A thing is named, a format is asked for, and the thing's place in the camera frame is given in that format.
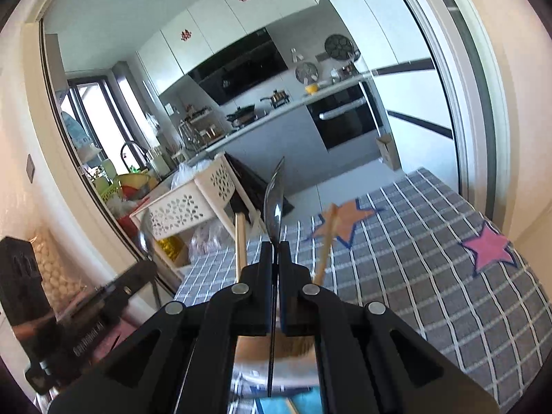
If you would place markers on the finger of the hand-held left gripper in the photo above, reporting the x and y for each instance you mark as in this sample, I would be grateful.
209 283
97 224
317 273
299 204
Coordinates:
129 282

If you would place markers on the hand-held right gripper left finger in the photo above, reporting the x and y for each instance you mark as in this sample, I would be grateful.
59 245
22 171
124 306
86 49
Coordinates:
265 276

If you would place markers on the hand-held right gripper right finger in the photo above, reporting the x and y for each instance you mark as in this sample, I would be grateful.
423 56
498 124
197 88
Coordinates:
285 276

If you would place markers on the wooden chopstick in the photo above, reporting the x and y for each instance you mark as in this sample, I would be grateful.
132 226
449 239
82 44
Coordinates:
240 246
327 241

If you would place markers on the black spoon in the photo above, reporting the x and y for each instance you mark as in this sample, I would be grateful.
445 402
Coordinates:
274 211
145 237

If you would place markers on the white plastic utensil holder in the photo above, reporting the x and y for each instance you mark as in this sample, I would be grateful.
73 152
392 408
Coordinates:
297 347

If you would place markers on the pink plastic stool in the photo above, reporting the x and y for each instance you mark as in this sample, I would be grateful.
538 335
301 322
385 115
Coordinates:
108 338

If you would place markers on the gold foil bag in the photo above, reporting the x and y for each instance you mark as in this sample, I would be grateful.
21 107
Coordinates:
171 248

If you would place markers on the bag of white balls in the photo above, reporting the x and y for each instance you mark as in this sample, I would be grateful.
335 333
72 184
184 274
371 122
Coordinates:
54 267

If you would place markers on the clear plastic bag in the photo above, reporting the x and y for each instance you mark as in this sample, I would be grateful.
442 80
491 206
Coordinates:
211 237

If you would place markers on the white perforated storage trolley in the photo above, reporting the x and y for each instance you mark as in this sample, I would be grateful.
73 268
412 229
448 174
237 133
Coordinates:
189 211

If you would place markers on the yellow plastic basin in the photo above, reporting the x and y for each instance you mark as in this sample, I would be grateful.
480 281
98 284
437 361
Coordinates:
131 185

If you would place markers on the grey checked tablecloth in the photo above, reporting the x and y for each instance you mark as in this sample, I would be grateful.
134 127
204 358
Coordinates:
409 267

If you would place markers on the white plastic bag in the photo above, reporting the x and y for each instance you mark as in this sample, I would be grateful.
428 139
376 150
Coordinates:
192 174

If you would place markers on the kitchen faucet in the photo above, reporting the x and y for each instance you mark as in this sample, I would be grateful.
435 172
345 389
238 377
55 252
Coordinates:
131 149

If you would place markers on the grey kitchen counter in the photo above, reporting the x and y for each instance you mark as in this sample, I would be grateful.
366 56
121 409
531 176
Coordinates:
280 138

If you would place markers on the cardboard box on floor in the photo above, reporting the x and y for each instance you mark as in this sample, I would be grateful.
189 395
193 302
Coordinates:
389 151

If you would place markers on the black wok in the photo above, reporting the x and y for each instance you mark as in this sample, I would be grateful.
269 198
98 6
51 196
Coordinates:
240 114

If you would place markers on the black built-in oven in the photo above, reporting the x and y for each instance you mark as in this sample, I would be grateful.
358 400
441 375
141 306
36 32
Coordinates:
345 116

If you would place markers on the kitchen window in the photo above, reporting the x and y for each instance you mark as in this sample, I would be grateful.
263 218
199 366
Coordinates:
103 112

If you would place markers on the yellow bowl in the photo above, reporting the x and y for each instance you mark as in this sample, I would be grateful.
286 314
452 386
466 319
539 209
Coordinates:
312 89

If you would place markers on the round metal hanging rack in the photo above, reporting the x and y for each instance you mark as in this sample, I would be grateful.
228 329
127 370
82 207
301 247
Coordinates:
306 72

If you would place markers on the black range hood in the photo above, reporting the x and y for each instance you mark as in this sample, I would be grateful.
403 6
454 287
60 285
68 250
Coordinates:
241 67

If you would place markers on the white refrigerator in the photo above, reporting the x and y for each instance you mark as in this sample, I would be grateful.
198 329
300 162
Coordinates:
388 43

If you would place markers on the white upper kitchen cabinets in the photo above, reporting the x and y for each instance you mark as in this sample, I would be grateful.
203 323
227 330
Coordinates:
228 17

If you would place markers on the grey wall switch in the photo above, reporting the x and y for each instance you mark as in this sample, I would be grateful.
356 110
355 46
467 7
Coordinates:
31 168

